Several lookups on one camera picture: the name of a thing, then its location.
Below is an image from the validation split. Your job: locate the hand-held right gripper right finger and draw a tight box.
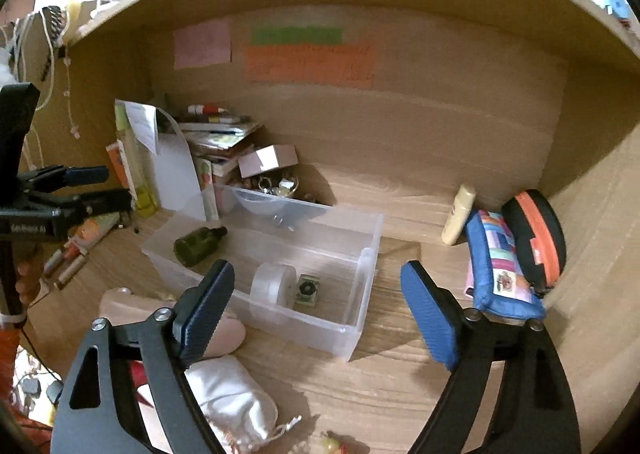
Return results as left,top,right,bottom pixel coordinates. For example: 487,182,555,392
400,260,583,454

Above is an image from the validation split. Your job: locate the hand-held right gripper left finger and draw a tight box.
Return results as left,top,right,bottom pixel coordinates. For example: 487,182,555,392
50,259,236,454

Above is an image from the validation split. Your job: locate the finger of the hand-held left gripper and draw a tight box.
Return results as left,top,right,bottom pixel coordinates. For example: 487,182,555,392
17,165,110,192
47,188,134,222

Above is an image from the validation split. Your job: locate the clear plastic storage box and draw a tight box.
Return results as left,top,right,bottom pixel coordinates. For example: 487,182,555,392
141,184,385,362

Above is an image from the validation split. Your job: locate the wooden desktop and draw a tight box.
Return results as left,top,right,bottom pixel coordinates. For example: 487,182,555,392
20,161,640,454

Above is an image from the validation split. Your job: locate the person's left hand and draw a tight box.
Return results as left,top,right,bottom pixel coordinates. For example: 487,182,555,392
16,264,42,306

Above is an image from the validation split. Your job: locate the orange green cream tube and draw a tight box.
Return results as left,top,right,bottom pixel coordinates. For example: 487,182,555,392
67,213,121,255

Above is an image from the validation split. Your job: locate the yellow spray bottle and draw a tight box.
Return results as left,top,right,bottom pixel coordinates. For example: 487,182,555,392
115,102,160,219

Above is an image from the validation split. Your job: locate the slim cosmetic tube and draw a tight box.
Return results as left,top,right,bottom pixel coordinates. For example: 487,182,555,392
43,241,83,276
53,257,89,291

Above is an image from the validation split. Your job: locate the translucent white tape roll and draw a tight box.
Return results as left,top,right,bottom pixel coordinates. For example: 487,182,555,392
249,261,297,310

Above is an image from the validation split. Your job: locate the dark green glass bottle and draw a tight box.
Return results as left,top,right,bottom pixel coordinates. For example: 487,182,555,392
173,225,228,267

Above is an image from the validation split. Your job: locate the white handwritten folded paper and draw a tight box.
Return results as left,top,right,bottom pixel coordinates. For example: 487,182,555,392
124,101,161,155

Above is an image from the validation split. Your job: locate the white blank paper sheet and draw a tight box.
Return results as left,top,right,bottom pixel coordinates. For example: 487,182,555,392
150,109,208,222

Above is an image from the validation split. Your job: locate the blue patchwork pouch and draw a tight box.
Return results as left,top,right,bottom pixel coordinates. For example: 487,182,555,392
465,209,547,321

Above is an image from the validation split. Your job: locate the red small item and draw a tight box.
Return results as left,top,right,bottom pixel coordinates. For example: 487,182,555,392
131,363,152,407

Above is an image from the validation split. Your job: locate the cream lotion bottle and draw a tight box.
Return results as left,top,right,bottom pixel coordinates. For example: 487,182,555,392
441,183,477,246

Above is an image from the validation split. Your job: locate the fruit print booklet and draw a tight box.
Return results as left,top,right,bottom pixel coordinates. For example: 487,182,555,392
195,157,219,221

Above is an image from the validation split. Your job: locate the clear plastic bowl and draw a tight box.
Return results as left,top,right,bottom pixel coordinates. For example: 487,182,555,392
234,187,307,226

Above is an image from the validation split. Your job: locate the stack of books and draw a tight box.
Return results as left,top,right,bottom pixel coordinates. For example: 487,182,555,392
177,118,266,185

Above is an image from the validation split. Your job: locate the black orange round case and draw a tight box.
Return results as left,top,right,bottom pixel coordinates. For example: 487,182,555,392
501,189,567,296

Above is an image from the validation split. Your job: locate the bowl of metal trinkets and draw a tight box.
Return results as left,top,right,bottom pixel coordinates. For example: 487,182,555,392
227,174,301,200

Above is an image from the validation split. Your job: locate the metal watch band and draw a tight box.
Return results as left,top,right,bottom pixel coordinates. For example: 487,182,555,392
42,6,67,48

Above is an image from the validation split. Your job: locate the yellow red small toy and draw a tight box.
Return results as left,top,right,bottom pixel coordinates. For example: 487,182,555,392
320,430,371,454

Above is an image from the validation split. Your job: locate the small white cardboard box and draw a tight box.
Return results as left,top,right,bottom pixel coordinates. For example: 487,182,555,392
237,144,299,179

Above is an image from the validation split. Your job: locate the pink sticky note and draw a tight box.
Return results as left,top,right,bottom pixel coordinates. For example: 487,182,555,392
173,18,232,70

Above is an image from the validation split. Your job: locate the orange sticky note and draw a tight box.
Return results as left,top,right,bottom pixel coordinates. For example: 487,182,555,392
243,43,376,89

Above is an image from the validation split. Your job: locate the green sticky note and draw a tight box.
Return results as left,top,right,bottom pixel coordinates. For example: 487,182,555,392
250,27,344,46

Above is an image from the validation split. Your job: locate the white cloth drawstring pouch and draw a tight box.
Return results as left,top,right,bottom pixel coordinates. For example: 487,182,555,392
185,355,302,454

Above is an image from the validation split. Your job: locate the hanging white cord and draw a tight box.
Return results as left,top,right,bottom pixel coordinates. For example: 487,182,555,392
10,12,57,111

